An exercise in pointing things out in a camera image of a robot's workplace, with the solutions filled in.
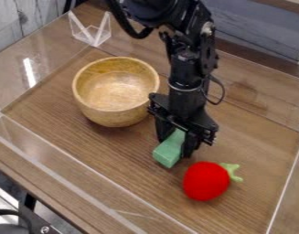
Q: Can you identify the red plush strawberry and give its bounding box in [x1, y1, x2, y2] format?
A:
[181, 161, 243, 201]

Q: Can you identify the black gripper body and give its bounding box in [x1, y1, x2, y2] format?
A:
[148, 81, 219, 145]

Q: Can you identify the clear acrylic tray wall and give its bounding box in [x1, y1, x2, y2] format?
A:
[0, 112, 196, 234]

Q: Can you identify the black table leg bracket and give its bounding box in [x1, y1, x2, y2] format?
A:
[18, 193, 62, 234]

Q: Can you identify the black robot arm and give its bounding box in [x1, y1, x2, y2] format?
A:
[105, 0, 220, 157]

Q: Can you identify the green rectangular block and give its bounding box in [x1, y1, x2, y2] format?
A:
[152, 129, 184, 168]

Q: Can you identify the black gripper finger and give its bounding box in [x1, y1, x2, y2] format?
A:
[181, 131, 203, 157]
[155, 116, 175, 143]

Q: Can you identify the clear acrylic corner bracket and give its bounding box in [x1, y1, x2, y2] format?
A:
[66, 11, 110, 48]

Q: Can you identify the brown wooden bowl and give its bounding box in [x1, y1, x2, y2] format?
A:
[72, 57, 160, 127]

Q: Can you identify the black cable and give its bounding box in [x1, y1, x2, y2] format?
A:
[0, 207, 20, 218]

